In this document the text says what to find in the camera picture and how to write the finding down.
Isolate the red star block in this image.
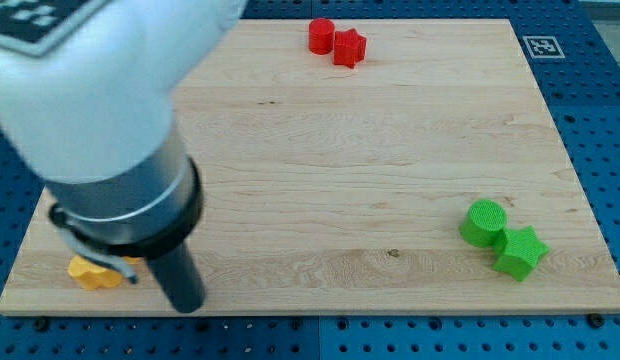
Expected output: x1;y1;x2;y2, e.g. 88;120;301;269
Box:
333;28;367;68

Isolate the green star block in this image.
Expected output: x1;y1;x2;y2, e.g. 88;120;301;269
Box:
493;226;550;282

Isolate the fiducial marker tag on base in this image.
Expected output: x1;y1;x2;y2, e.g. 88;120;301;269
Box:
522;35;565;59

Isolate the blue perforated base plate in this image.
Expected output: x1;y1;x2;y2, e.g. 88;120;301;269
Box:
0;1;620;359

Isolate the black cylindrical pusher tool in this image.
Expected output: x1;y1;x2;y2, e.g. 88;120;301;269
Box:
146;243;205;313

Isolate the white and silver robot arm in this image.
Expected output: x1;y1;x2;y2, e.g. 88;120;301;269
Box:
0;0;246;313

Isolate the green cylinder block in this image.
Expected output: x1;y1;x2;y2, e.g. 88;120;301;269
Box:
459;199;508;248

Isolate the wooden board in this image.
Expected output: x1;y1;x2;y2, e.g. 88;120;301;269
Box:
0;18;620;318

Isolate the red cylinder block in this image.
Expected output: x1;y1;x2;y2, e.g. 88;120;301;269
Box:
308;18;335;55

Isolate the yellow heart block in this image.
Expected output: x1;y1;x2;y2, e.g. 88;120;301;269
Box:
67;255;123;290

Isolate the yellow hexagon block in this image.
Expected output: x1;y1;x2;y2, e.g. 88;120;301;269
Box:
123;256;143;265

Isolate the grey cable at arm flange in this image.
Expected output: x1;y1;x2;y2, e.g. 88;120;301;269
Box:
48;203;140;285

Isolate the fiducial marker tag on arm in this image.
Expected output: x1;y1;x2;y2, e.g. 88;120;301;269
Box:
0;0;110;57

